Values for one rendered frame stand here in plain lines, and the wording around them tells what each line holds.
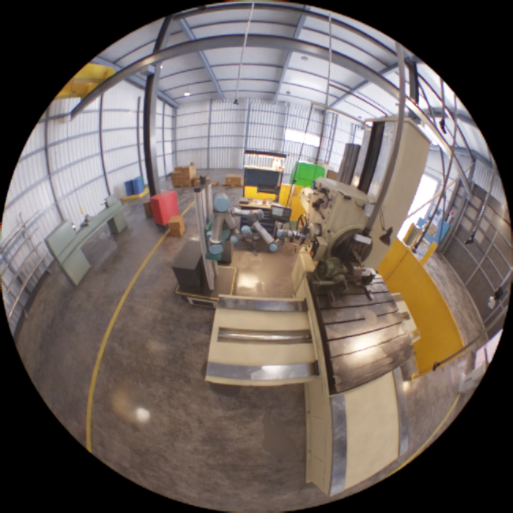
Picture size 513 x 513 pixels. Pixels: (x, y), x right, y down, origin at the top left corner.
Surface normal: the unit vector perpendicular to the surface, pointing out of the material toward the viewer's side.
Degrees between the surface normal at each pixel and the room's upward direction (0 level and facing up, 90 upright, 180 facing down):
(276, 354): 0
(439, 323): 90
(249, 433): 0
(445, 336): 90
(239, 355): 0
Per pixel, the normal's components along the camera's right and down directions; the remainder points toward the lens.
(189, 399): 0.09, -0.75
